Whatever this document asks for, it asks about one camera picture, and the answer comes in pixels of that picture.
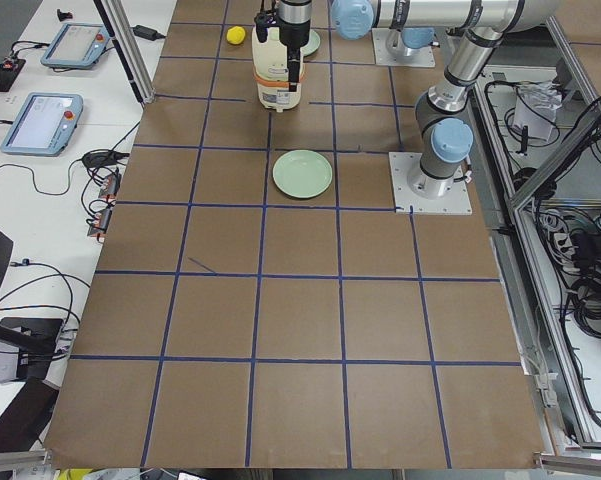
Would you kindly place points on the blue teach pendant near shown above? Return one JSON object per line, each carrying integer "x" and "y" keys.
{"x": 44, "y": 124}

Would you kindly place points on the black power adapter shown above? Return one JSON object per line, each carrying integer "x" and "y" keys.
{"x": 147, "y": 33}

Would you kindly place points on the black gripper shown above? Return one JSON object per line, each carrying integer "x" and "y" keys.
{"x": 294, "y": 25}

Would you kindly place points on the white rice cooker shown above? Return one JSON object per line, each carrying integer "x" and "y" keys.
{"x": 271, "y": 73}

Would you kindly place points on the green plate on right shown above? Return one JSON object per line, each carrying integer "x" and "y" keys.
{"x": 312, "y": 45}

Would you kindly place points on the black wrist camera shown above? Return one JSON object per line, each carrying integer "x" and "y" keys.
{"x": 265, "y": 19}

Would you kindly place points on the green plate on left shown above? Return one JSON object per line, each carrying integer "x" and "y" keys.
{"x": 302, "y": 174}

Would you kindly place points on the blue teach pendant far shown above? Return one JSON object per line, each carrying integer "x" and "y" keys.
{"x": 76, "y": 46}

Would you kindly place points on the green plate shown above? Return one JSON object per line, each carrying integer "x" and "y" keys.
{"x": 312, "y": 45}
{"x": 302, "y": 174}

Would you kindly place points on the yellow lemon toy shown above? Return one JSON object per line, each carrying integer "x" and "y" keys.
{"x": 236, "y": 35}

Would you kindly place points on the blue teach pendant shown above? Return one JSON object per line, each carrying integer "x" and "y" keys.
{"x": 44, "y": 124}
{"x": 76, "y": 46}

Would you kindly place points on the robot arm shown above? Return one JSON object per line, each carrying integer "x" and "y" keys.
{"x": 447, "y": 140}
{"x": 408, "y": 42}

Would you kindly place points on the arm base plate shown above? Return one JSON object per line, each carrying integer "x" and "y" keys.
{"x": 425, "y": 59}
{"x": 415, "y": 192}

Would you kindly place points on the aluminium frame post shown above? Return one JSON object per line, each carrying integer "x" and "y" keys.
{"x": 116, "y": 23}

